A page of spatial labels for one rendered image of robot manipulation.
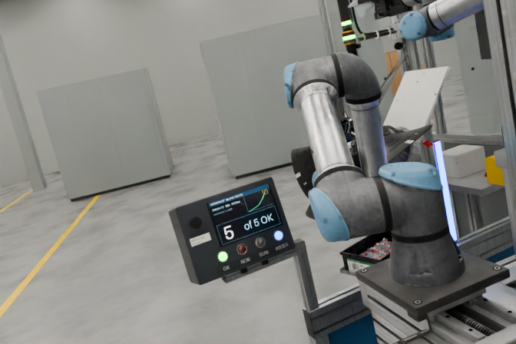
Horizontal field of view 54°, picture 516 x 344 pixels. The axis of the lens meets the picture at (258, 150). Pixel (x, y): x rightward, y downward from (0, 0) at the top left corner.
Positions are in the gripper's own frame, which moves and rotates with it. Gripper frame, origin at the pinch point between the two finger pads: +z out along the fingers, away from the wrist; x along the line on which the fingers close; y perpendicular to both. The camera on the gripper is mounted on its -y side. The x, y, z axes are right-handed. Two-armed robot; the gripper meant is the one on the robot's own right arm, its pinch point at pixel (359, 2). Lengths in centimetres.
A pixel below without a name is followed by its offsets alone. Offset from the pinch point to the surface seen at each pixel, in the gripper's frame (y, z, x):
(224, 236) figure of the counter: 50, -21, -80
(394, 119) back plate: 48, 23, 31
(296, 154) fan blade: 54, 47, -6
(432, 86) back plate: 37, 6, 38
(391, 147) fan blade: 49, -11, -9
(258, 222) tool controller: 50, -23, -71
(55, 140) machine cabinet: 59, 771, 33
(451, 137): 68, 29, 74
